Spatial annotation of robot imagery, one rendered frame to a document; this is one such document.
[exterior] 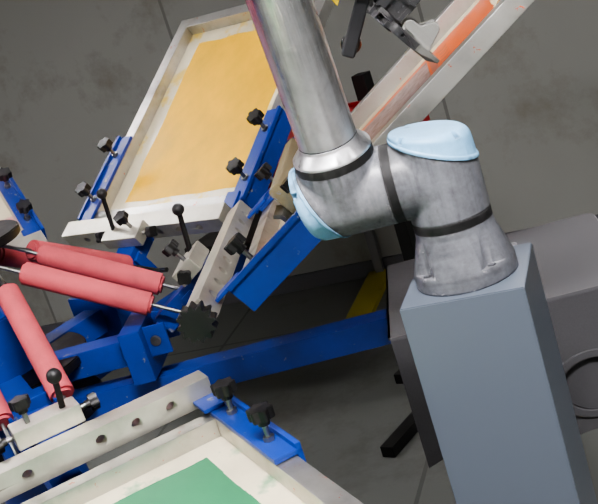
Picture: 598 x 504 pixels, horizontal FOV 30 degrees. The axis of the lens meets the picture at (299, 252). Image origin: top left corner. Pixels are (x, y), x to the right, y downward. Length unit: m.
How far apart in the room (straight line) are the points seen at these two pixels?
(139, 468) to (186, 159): 1.32
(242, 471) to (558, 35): 3.57
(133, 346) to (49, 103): 3.54
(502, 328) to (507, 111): 3.65
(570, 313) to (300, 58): 0.91
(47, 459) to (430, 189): 0.84
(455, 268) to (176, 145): 1.70
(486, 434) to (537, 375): 0.12
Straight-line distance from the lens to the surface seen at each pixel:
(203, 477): 1.85
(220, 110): 3.12
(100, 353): 2.44
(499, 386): 1.60
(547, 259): 2.34
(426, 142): 1.52
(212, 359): 2.42
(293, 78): 1.48
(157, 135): 3.24
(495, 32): 1.94
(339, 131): 1.52
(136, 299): 2.32
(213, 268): 2.18
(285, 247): 2.00
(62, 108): 5.78
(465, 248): 1.55
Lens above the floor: 1.75
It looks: 16 degrees down
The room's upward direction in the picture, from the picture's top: 18 degrees counter-clockwise
